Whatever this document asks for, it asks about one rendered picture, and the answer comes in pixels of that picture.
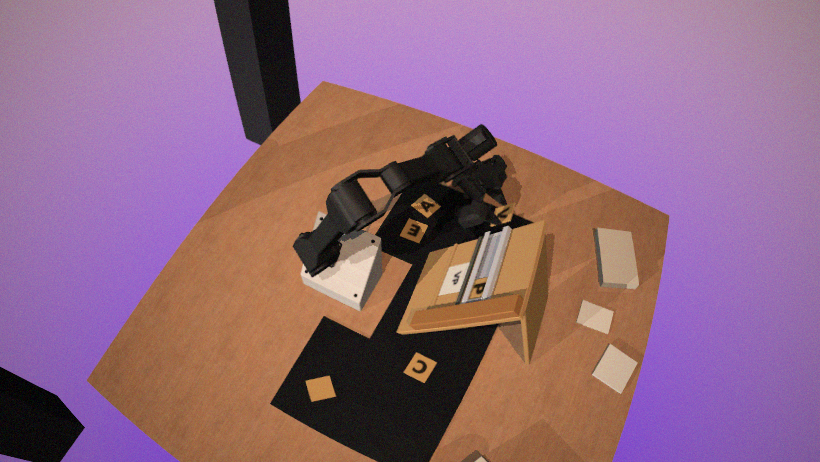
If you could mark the white paper ticket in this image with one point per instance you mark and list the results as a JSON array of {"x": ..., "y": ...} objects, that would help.
[{"x": 454, "y": 279}]

